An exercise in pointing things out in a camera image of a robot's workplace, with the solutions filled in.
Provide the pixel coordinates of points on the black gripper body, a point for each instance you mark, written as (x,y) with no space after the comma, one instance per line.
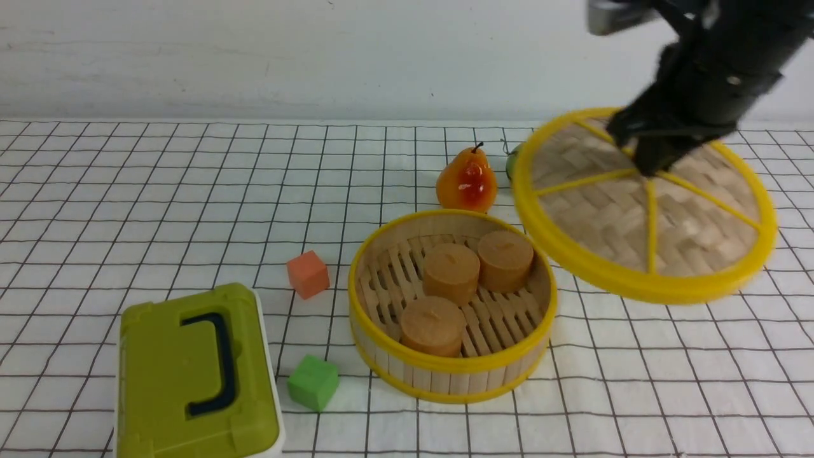
(700,91)

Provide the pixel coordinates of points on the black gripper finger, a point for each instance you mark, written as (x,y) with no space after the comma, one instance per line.
(657,154)

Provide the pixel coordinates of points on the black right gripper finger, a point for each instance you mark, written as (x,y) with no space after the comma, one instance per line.
(622,135)

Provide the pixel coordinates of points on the woven bamboo steamer lid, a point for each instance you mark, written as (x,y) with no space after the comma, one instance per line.
(693,234)

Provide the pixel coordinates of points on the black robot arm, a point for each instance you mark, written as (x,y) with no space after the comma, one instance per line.
(775,28)

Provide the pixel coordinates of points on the bamboo steamer basket yellow rim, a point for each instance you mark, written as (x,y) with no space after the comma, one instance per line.
(505,335)

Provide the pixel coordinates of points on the green toy watermelon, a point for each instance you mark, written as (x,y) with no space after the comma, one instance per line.
(511,160)

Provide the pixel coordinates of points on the orange plastic pear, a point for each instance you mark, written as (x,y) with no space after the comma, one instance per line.
(468,183)

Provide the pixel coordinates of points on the brown cylindrical bun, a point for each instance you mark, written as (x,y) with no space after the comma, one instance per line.
(451,271)
(433,325)
(506,260)

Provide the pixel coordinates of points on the orange foam cube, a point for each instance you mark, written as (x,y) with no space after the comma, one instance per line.
(308,275)

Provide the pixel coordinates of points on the green foam cube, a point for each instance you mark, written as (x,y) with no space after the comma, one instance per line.
(313,383)

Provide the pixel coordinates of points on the green lidded white box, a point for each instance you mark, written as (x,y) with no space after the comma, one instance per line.
(195,378)

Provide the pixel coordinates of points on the white checkered tablecloth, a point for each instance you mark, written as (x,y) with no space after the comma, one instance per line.
(96,216)

